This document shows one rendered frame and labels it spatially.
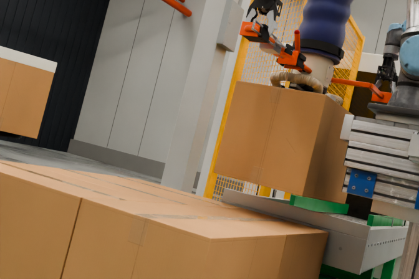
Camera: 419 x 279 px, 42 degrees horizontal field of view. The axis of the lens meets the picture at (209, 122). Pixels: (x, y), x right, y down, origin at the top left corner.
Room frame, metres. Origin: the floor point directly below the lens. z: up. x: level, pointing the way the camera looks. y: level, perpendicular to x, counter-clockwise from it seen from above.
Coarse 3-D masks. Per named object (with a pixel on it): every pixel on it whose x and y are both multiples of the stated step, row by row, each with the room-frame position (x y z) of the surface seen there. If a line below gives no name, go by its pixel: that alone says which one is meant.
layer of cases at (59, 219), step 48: (0, 192) 1.62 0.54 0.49; (48, 192) 1.54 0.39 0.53; (96, 192) 1.69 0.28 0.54; (144, 192) 2.10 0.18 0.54; (0, 240) 1.60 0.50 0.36; (48, 240) 1.52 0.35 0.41; (96, 240) 1.45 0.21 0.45; (144, 240) 1.39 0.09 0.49; (192, 240) 1.33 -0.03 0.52; (240, 240) 1.48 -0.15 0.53; (288, 240) 1.87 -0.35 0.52
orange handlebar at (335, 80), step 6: (246, 30) 1.90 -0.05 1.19; (252, 30) 1.88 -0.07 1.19; (282, 48) 2.07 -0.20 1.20; (276, 54) 2.14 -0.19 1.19; (282, 54) 2.11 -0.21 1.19; (288, 54) 2.13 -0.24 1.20; (306, 66) 2.31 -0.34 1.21; (336, 78) 2.42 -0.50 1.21; (342, 84) 2.42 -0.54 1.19; (348, 84) 2.40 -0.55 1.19; (354, 84) 2.38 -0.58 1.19; (360, 84) 2.37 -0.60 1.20; (366, 84) 2.35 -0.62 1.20; (372, 84) 2.35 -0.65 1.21; (372, 90) 2.39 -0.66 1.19; (378, 90) 2.44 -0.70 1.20; (378, 96) 2.48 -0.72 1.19
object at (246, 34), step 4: (244, 24) 1.92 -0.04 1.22; (248, 24) 1.91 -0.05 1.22; (252, 24) 1.90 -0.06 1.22; (256, 24) 1.89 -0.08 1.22; (260, 28) 1.89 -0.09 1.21; (240, 32) 1.92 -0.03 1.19; (244, 32) 1.91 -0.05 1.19; (248, 32) 1.91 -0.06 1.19; (252, 32) 1.90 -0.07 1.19; (244, 36) 1.93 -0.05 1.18; (248, 36) 1.92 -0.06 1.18; (252, 36) 1.91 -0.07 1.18; (256, 36) 1.89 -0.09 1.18; (252, 40) 1.97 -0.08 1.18; (256, 40) 1.95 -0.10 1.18; (260, 40) 1.94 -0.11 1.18
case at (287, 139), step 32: (256, 96) 2.24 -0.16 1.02; (288, 96) 2.17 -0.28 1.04; (320, 96) 2.10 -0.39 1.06; (224, 128) 2.29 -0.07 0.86; (256, 128) 2.22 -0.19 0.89; (288, 128) 2.15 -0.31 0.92; (320, 128) 2.11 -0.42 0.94; (224, 160) 2.27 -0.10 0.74; (256, 160) 2.20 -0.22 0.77; (288, 160) 2.14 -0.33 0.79; (320, 160) 2.19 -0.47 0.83; (288, 192) 2.12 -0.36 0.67; (320, 192) 2.27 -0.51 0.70
